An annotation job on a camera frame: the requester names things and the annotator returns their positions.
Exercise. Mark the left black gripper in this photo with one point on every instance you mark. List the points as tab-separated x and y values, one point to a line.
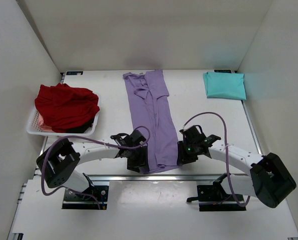
141	161

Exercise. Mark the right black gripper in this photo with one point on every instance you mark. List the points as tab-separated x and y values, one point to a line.
182	158

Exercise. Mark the purple t shirt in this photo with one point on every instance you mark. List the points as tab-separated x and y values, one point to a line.
149	107

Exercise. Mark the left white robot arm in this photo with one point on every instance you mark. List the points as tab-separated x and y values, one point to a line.
58	163

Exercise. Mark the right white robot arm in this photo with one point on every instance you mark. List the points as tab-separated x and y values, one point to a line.
265	176

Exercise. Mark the black garment in basket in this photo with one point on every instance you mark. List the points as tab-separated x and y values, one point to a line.
81	129

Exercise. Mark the folded teal t shirt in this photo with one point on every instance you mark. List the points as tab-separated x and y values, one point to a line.
224	85

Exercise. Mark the right blue label sticker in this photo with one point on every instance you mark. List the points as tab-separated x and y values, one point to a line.
223	71

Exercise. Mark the red t shirt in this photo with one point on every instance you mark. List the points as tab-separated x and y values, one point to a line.
64	107

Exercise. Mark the pink garment in basket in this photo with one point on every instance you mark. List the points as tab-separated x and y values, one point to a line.
43	126

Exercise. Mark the white plastic basket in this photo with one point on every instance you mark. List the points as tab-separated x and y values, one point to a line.
33	128

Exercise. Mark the aluminium table rail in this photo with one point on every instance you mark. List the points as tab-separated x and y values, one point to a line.
159	177

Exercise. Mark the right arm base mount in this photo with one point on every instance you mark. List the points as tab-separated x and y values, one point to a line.
213	198

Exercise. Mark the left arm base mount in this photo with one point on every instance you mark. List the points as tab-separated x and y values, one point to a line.
96	198

